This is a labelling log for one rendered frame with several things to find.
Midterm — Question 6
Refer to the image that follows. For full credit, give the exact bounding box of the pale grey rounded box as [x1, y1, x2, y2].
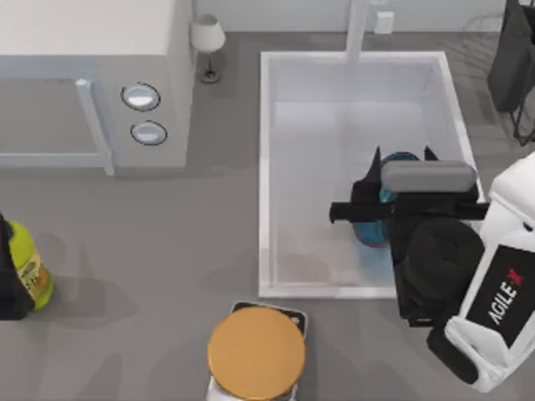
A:
[381, 160, 478, 194]

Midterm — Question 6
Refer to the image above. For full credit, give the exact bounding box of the white tall tap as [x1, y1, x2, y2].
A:
[344, 0, 365, 64]

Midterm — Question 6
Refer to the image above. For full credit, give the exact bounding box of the white table lamp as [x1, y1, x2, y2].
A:
[191, 13, 227, 84]

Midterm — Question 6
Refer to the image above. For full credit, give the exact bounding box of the white sink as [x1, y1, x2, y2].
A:
[257, 50, 487, 301]

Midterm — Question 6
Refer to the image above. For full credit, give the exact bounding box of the smaller microwave knob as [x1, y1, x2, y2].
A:
[130, 119, 169, 147]

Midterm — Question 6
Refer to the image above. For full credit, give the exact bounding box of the microwave oven door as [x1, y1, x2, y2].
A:
[0, 77, 104, 168]

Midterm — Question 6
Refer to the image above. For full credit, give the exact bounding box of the white wall socket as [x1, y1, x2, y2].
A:
[375, 11, 395, 35]

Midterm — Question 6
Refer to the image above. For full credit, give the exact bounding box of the pale microwave oven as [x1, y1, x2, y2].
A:
[0, 0, 198, 176]

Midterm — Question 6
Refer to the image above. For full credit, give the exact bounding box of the pale microwave door handle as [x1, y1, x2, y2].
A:
[74, 78, 115, 176]

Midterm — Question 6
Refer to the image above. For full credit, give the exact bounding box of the green bottle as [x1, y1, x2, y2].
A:
[7, 221, 55, 312]

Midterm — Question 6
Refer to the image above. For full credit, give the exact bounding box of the blue bottle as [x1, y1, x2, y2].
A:
[354, 151, 421, 250]

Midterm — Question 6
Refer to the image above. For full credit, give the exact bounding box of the larger microwave knob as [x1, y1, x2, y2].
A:
[120, 81, 162, 113]

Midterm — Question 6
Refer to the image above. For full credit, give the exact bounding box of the black chair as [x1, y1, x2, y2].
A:
[486, 0, 535, 147]

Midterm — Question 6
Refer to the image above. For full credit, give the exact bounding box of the white jar with wooden lid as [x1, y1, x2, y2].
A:
[206, 307, 308, 401]

